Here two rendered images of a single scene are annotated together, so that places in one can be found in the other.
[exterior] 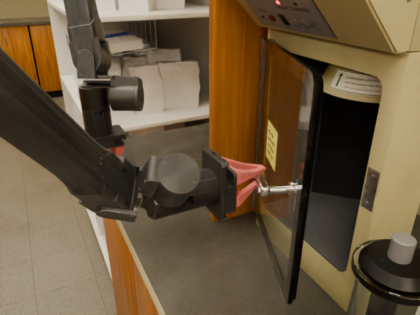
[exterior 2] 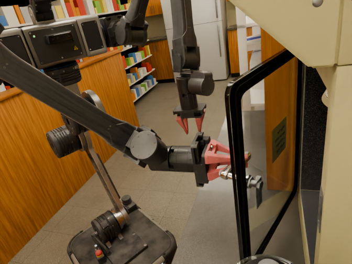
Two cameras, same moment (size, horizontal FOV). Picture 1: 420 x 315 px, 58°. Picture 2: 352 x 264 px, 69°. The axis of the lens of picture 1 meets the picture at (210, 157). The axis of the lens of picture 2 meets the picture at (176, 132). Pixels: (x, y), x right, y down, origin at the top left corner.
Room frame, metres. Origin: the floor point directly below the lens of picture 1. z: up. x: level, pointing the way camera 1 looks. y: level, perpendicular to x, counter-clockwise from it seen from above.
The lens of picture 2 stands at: (0.20, -0.33, 1.49)
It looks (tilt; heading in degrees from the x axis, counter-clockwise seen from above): 25 degrees down; 50
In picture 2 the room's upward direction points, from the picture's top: 11 degrees counter-clockwise
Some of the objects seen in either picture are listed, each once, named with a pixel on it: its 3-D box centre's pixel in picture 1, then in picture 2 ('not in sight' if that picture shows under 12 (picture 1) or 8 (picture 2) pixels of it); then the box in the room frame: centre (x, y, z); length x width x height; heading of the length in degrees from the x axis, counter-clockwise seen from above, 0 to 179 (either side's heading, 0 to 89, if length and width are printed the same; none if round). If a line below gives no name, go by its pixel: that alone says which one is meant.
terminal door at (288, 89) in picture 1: (277, 163); (272, 156); (0.62, -0.12, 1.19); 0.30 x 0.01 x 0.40; 5
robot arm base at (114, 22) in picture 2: not in sight; (120, 30); (0.84, 0.65, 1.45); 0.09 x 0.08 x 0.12; 176
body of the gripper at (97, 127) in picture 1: (98, 124); (188, 101); (0.76, 0.24, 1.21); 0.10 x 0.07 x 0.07; 117
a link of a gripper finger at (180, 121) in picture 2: not in sight; (189, 121); (0.76, 0.25, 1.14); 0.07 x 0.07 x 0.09; 27
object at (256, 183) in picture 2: not in sight; (255, 191); (0.51, -0.14, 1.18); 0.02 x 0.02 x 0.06; 5
